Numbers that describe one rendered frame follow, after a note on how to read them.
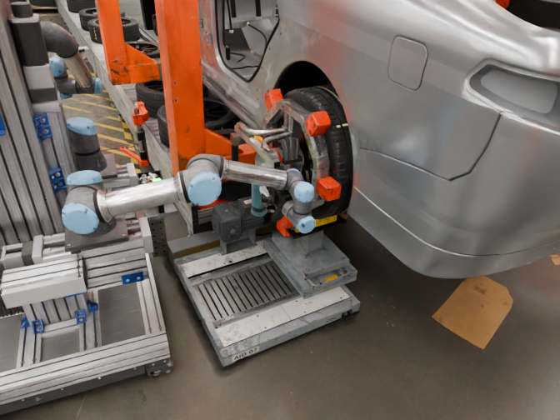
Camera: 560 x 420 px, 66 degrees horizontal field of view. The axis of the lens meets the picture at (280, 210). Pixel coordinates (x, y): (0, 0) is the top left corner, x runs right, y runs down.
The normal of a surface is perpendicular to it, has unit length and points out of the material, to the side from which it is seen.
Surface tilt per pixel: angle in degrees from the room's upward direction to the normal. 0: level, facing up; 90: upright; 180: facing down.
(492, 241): 103
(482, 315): 1
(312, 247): 90
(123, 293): 0
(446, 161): 90
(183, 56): 90
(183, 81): 90
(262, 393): 0
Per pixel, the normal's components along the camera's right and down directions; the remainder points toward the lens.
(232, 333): 0.05, -0.82
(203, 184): 0.35, 0.52
